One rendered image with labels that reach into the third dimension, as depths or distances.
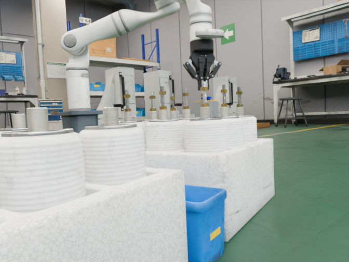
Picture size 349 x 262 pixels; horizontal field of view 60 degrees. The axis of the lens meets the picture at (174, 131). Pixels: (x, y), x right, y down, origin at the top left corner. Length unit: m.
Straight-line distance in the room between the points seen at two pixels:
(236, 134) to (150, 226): 0.44
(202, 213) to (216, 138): 0.22
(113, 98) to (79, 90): 2.02
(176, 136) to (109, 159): 0.35
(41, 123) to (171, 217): 0.22
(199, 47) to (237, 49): 5.97
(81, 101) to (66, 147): 0.99
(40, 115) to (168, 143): 0.42
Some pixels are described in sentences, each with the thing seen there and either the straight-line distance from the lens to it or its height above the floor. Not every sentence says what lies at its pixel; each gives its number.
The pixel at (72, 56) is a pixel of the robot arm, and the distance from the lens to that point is 1.42.
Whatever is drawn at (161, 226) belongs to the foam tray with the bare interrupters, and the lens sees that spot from 0.44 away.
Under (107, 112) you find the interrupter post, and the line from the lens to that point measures 0.45.
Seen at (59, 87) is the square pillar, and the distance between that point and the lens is 7.36.
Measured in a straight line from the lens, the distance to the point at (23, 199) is 0.35.
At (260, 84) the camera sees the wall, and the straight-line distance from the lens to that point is 6.51.
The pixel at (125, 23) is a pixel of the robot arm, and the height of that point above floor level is 0.64.
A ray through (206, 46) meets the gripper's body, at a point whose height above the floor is 0.47.
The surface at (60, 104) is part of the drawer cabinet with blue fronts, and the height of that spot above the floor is 0.57.
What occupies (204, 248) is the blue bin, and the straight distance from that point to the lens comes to 0.55.
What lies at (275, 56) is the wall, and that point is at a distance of 6.40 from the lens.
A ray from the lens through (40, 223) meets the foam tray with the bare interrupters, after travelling 0.30.
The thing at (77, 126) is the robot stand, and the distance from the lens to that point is 1.29.
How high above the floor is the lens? 0.27
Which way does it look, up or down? 3 degrees down
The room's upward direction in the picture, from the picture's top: 3 degrees counter-clockwise
